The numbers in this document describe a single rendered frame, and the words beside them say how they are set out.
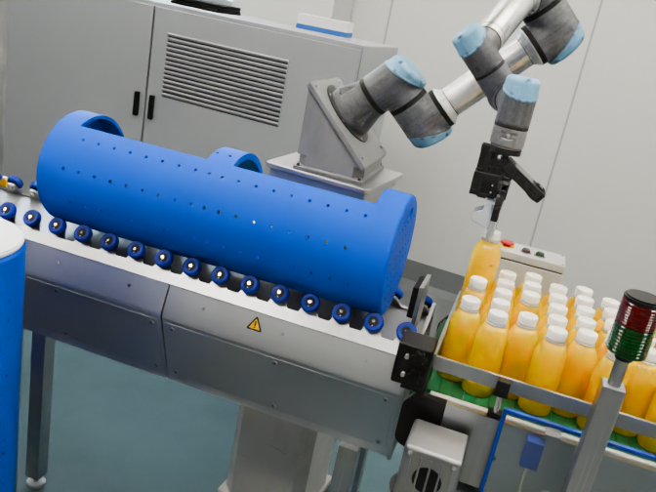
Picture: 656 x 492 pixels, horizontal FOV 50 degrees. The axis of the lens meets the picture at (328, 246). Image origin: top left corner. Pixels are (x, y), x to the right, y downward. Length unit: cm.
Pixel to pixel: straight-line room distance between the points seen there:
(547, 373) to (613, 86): 291
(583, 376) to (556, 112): 287
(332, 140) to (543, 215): 255
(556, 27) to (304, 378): 110
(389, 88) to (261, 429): 113
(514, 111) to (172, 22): 231
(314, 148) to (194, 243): 50
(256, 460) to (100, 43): 231
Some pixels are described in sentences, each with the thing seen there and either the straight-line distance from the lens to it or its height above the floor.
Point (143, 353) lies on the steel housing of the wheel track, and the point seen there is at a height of 69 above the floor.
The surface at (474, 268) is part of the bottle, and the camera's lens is 166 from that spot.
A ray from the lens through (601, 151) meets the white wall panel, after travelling 425.
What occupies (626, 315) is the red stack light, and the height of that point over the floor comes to 123.
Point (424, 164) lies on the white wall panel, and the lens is 441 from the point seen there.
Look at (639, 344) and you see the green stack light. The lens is 122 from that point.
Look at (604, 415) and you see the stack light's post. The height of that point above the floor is 105.
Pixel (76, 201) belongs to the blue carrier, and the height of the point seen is 105.
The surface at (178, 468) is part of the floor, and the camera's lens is 262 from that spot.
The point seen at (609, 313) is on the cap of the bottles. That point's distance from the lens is 166.
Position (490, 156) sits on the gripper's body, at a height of 135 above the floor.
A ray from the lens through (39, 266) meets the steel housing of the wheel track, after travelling 190.
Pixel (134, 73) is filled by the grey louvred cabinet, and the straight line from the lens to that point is 373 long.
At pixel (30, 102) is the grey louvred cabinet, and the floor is 80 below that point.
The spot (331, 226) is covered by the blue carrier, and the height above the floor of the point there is 116.
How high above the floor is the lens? 160
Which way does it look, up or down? 19 degrees down
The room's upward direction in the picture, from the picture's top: 11 degrees clockwise
